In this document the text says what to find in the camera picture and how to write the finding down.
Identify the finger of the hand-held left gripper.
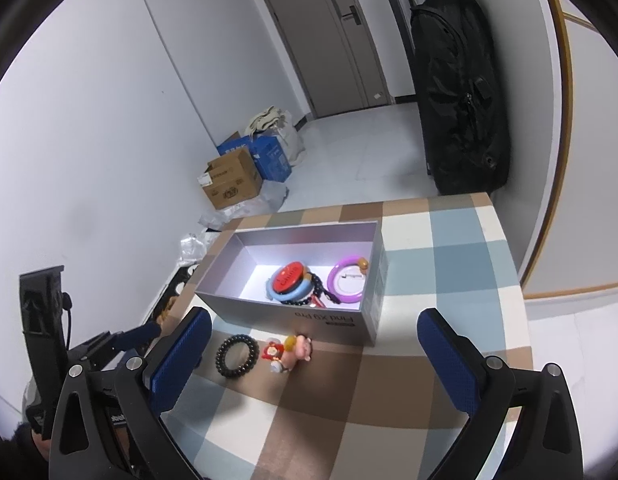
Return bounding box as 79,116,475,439
70,321,162,367

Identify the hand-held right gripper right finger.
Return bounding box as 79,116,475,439
417,308,584,480

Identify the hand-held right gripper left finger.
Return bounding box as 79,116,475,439
49,306,213,480

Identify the black coil hair tie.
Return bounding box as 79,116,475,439
215,334,260,376

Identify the grey cardboard box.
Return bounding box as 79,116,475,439
195,220,390,348

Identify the cartoon figurine keychain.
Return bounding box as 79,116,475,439
260,334,314,375

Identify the white round badge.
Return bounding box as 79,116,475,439
335,266,366,297

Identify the blue ring hair tie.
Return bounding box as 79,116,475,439
266,265,314,303

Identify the red round badge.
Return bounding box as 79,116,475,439
271,261,310,293

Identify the purple coil hair tie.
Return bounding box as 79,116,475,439
326,255,372,305

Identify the black bead bracelet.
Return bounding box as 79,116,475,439
276,272,340,308

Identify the person's left forearm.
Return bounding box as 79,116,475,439
0,422,50,480

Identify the person's left hand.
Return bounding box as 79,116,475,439
30,427,54,458

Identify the checked tablecloth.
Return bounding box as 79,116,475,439
154,192,534,480

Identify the clear plastic wrap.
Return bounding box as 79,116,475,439
199,180,290,231
178,232,214,268

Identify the brown cardboard box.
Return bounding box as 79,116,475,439
198,146,264,210

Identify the blue cardboard box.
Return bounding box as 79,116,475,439
217,131,293,182

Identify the white plastic bag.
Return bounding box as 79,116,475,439
271,120,308,166

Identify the black hanging bag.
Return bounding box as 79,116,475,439
409,0,512,196

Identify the grey door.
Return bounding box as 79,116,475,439
246,0,392,120

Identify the black coat rack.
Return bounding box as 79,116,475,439
364,0,462,106

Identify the black perforated frame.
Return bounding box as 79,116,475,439
143,262,202,328

